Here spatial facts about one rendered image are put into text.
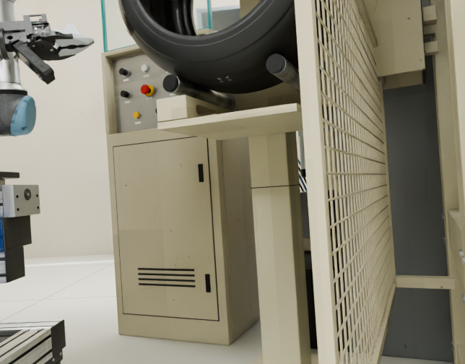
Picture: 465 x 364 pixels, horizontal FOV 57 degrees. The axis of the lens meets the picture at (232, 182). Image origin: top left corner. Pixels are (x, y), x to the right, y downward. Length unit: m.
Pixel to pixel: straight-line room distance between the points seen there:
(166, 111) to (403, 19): 0.67
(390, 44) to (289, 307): 0.83
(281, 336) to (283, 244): 0.29
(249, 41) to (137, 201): 1.08
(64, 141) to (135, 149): 3.09
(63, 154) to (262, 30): 4.11
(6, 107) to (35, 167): 3.71
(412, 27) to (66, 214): 4.21
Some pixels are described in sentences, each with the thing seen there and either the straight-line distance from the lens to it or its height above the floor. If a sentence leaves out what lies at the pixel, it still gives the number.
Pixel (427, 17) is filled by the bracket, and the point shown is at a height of 1.04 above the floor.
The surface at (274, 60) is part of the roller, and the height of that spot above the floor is 0.91.
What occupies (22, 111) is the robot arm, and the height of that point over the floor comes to 0.88.
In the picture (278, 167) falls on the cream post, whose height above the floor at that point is 0.68.
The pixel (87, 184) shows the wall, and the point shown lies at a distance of 4.83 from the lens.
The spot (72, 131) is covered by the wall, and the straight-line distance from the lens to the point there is 4.93.
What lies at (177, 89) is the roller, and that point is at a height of 0.88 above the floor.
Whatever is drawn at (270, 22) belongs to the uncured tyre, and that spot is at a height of 0.98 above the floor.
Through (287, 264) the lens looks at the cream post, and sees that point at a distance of 1.38.
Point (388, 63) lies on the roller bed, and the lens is 1.26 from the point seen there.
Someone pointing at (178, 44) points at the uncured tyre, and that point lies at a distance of 1.08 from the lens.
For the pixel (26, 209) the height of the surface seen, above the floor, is 0.60.
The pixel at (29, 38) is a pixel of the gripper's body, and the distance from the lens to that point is 1.17.
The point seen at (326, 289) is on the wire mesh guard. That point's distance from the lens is 0.45.
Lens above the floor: 0.63
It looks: 1 degrees up
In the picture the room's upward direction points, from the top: 4 degrees counter-clockwise
